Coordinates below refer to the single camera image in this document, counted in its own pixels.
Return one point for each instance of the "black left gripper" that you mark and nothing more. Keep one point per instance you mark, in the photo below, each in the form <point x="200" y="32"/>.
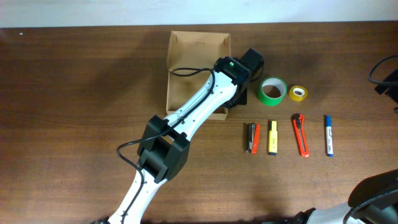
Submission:
<point x="242" y="97"/>

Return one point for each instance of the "green tape roll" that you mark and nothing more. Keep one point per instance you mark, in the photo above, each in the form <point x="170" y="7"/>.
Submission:
<point x="272" y="91"/>

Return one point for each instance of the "brown cardboard box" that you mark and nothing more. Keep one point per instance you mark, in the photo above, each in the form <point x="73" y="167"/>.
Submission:
<point x="192" y="50"/>

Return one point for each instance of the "red black stapler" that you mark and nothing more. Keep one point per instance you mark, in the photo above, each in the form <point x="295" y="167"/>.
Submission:
<point x="253" y="137"/>

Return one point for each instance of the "small yellow tape roll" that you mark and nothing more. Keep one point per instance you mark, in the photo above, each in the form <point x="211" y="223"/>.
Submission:
<point x="298" y="93"/>

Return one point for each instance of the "yellow highlighter pen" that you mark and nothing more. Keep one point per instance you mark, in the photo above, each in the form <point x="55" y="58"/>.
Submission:
<point x="272" y="138"/>

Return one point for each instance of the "orange utility knife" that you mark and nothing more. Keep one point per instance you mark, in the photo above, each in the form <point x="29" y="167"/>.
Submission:
<point x="297" y="122"/>

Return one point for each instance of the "blue white marker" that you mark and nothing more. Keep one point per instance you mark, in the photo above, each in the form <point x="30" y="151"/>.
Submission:
<point x="329" y="138"/>

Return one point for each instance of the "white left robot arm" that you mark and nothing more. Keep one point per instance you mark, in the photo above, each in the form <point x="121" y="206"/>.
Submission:
<point x="162" y="151"/>

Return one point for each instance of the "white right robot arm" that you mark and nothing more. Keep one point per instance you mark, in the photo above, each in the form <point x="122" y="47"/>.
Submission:
<point x="373" y="200"/>

